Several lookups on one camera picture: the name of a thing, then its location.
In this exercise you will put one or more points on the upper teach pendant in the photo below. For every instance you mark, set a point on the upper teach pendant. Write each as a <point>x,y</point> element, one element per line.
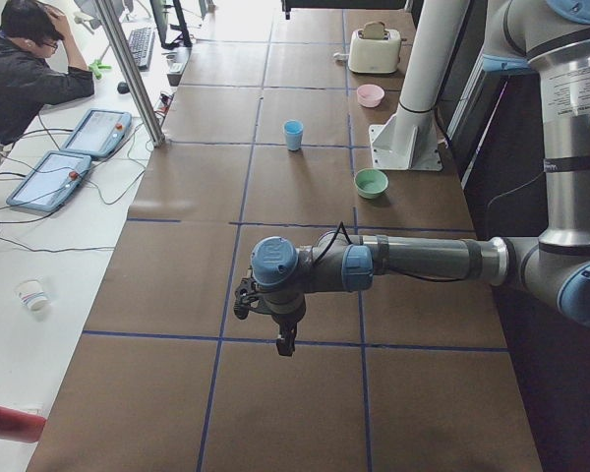
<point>99,133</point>

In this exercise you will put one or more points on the green clamp tool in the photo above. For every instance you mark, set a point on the green clamp tool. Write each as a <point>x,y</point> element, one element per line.
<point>97,67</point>

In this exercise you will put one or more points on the light blue cup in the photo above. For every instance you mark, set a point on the light blue cup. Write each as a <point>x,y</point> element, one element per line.
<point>293,134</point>

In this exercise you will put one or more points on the white paper cup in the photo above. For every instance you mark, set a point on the white paper cup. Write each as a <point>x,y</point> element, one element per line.
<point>32,295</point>

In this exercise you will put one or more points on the cream toaster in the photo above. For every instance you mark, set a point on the cream toaster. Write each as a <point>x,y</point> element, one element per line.
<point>374,56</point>

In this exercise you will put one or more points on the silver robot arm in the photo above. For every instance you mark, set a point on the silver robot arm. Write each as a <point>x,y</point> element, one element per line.
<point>550,38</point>

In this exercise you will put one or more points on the bread slice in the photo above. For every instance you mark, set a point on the bread slice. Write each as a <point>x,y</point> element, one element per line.
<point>374,31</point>

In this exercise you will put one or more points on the teach pendant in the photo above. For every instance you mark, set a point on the teach pendant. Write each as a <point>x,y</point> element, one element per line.
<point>99,133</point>
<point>52,182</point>

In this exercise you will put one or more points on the green bowl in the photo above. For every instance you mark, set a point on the green bowl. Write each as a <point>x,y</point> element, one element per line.
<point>370,183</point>

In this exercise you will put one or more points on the seated person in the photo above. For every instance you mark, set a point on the seated person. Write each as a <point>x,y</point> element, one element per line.
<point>40,64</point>

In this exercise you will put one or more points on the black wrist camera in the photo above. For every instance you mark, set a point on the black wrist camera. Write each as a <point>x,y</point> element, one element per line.
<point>246,296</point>

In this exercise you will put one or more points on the red bottle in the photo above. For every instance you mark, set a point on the red bottle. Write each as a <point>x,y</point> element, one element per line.
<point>19,426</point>

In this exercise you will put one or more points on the black keyboard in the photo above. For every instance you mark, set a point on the black keyboard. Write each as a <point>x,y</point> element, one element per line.
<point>140,42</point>

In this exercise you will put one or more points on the black computer mouse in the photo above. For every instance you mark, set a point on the black computer mouse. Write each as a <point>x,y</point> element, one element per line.
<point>123,88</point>

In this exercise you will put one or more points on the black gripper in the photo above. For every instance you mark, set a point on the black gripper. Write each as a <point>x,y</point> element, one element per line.
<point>285,321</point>

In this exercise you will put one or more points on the lower teach pendant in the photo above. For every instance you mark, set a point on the lower teach pendant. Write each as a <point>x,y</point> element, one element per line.
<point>52,182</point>

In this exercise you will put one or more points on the pink bowl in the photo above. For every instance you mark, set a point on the pink bowl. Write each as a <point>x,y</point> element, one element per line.
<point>370,95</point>

